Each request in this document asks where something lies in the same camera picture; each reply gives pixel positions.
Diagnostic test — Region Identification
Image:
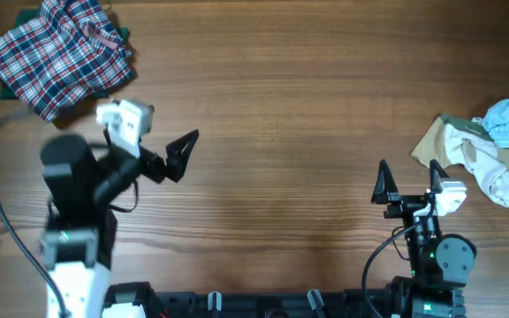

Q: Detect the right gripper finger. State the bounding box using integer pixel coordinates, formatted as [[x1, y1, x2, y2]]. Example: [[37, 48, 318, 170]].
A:
[[371, 159, 399, 204], [429, 159, 449, 193]]

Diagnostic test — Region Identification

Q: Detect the plaid navy red shirt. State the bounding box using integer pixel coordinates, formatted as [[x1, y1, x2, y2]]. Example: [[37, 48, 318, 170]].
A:
[[0, 0, 133, 122]]

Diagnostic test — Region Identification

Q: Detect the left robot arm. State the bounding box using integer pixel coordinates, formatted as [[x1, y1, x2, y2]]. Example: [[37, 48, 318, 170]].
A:
[[41, 131, 199, 317]]

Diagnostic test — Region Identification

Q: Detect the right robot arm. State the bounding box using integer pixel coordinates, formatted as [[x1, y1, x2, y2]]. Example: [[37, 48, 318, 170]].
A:
[[361, 159, 477, 317]]

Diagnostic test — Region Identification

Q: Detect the cream and tan garment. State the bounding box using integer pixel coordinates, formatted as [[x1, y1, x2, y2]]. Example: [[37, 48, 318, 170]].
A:
[[411, 114, 509, 208]]

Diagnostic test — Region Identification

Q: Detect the green cloth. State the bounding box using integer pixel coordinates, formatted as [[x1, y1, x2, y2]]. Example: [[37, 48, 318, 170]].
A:
[[0, 9, 130, 100]]

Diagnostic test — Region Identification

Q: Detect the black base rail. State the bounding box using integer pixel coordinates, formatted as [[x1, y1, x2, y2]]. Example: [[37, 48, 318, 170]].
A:
[[103, 282, 466, 318]]

